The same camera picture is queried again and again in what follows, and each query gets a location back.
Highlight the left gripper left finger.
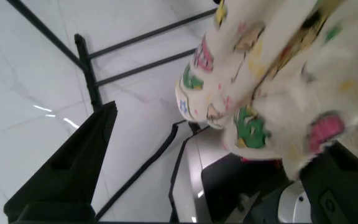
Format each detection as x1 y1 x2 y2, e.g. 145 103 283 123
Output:
3 100 119 223

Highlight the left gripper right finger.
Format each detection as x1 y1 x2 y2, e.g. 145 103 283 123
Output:
300 141 358 224

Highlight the cream printed garment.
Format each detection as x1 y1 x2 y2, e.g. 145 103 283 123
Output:
175 0 358 182

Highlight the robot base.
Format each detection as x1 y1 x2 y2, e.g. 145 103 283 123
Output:
168 124 319 223

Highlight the black clothes rack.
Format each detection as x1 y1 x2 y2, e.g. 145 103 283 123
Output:
6 0 219 111

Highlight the black ribbed cable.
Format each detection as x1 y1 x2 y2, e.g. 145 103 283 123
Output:
94 119 186 222

